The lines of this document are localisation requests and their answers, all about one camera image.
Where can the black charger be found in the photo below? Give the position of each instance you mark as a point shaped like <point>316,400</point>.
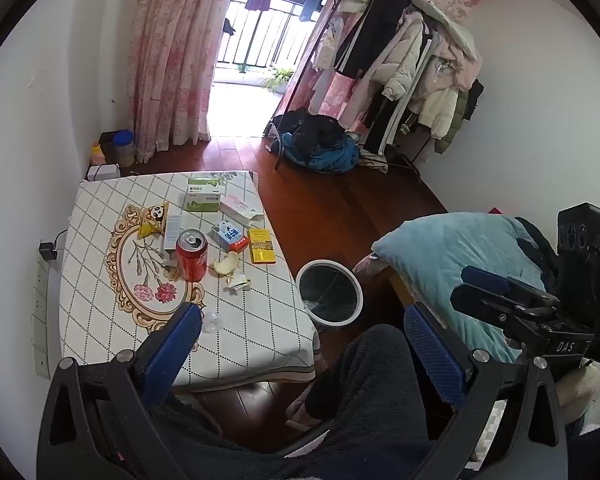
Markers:
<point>47,250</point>

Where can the white slender box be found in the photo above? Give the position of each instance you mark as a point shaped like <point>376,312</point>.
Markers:
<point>171,232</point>

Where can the light blue pillow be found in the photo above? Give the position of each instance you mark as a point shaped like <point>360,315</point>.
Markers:
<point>455,250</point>

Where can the large pomelo peel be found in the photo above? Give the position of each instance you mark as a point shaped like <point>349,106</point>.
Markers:
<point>225,264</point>

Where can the green potted plant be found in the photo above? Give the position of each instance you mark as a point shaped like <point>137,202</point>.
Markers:
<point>278,80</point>

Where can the small white yellow peel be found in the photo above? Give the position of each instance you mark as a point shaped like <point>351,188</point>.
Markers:
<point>237,283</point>

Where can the white wall power strip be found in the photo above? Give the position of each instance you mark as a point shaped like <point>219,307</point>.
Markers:
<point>41,320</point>

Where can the pink and white box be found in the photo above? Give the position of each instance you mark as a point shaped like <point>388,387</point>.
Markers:
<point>237,206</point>

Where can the person's dark fleece pants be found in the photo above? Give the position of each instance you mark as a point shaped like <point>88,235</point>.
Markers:
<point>370,410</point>

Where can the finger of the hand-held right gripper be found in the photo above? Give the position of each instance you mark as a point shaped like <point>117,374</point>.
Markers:
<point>485,279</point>
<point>485,305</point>

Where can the pink slipper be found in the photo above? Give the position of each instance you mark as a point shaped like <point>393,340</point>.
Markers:
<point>300,407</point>

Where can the white round trash bin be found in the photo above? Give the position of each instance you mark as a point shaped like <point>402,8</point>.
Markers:
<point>330,292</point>

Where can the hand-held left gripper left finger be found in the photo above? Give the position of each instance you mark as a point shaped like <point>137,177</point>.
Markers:
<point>172,347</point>

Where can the person's right forearm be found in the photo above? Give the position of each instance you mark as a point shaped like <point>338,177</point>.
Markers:
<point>577,390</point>

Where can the black clothes bundle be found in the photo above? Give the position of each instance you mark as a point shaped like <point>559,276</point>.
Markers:
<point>312,130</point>

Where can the balcony railing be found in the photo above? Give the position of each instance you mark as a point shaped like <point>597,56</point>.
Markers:
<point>260,35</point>

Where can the green and white box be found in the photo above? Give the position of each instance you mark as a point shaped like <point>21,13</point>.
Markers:
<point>203,200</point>

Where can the blue and white milk carton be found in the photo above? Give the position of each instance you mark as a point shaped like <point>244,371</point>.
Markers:
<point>227,237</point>

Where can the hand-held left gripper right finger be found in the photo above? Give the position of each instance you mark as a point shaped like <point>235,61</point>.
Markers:
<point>435,355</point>

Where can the red soda can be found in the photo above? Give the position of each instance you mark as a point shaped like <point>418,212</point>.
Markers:
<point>191,260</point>

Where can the yellow box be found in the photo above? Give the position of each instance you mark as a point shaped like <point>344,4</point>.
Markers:
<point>261,246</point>

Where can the yellow panda snack bag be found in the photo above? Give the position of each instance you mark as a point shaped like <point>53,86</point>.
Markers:
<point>152,220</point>

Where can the clear plastic lid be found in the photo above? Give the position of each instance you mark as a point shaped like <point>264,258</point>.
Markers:
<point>211,321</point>

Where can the wooden bed frame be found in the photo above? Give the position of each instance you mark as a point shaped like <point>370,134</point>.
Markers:
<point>401,287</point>

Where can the checked floral tablecloth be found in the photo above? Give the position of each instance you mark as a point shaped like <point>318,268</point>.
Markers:
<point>260,320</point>

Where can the blue jacket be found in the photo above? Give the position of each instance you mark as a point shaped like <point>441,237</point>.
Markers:
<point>325,159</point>

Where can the jar with blue lid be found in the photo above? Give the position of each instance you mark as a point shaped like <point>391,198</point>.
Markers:
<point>123,149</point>

